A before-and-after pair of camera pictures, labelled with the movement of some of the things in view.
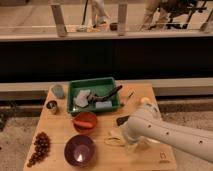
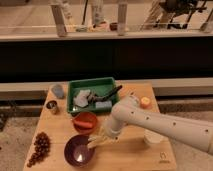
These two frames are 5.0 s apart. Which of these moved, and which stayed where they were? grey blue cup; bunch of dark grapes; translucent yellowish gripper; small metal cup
Moved: translucent yellowish gripper
Stayed: small metal cup; grey blue cup; bunch of dark grapes
